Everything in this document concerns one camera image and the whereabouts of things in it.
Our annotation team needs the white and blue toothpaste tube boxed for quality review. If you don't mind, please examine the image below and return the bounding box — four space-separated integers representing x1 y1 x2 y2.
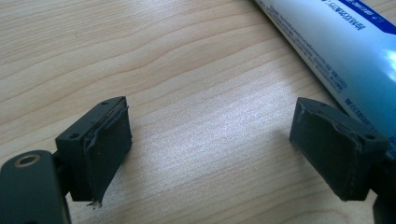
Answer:
253 0 396 147

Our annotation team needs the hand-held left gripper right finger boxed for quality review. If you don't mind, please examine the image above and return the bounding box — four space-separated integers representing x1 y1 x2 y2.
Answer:
289 96 390 203

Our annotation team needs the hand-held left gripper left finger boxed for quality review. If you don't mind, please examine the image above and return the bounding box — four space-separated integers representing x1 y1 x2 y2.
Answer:
55 95 134 209

